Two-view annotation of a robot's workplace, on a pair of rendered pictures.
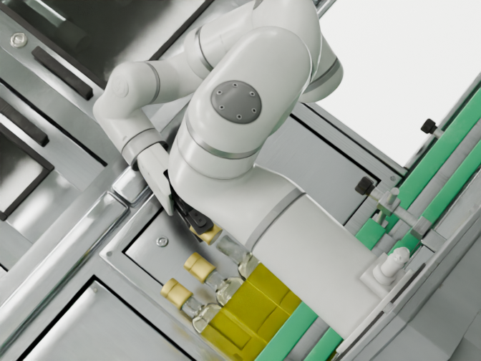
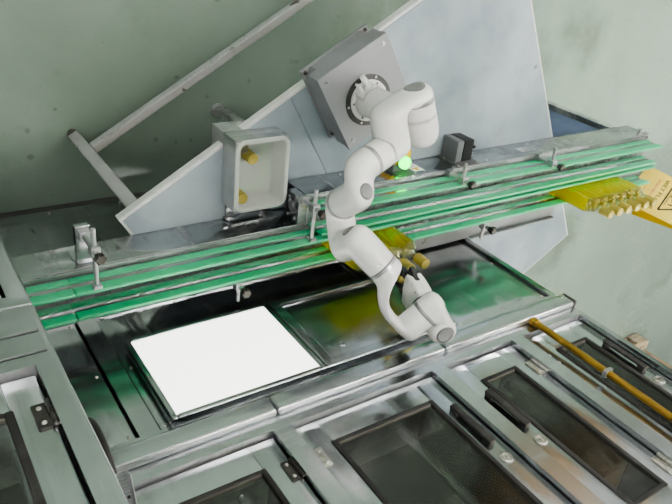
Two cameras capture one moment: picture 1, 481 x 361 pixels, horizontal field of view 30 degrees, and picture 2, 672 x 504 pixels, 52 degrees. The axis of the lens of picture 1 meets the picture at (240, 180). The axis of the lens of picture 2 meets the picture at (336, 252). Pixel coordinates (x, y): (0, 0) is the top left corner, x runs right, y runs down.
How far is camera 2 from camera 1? 2.23 m
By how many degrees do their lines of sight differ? 80
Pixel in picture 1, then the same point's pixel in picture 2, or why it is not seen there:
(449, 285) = (360, 45)
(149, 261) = not seen: hidden behind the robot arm
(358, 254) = (374, 92)
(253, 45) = (398, 103)
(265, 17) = (371, 172)
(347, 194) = (302, 306)
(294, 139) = (321, 334)
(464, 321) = (361, 37)
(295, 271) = not seen: hidden behind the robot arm
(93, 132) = (452, 382)
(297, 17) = (359, 156)
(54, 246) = (482, 341)
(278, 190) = not seen: hidden behind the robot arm
